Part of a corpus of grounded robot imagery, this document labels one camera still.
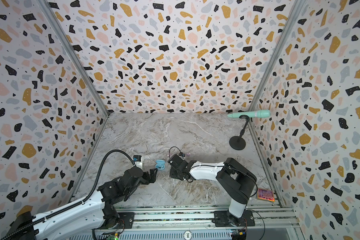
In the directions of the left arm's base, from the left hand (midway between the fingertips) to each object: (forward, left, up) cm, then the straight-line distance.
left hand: (153, 168), depth 80 cm
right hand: (+1, -8, -9) cm, 12 cm away
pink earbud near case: (+14, -19, -11) cm, 26 cm away
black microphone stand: (+24, -53, -12) cm, 59 cm away
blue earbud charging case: (+7, -2, -10) cm, 13 cm away
